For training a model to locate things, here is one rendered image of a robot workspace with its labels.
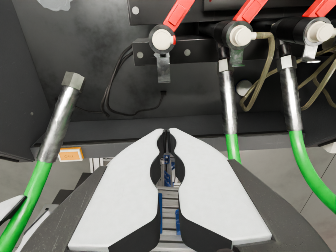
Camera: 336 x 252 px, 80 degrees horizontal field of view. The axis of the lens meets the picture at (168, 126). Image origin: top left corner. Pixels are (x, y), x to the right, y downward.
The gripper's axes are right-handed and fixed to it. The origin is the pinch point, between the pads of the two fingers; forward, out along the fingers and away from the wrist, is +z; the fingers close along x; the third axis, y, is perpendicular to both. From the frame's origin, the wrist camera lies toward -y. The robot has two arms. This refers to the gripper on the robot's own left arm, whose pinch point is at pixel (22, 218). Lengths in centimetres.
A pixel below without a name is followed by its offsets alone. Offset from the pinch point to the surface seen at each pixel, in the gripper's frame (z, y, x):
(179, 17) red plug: 23.6, -6.0, 0.7
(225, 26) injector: 25.8, -6.6, 5.3
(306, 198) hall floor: 93, 136, 164
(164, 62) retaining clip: 19.4, -3.6, 2.1
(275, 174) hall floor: 89, 125, 118
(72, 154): 8.0, 26.4, -6.2
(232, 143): 17.3, -1.2, 14.0
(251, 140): 30.3, 15.3, 25.1
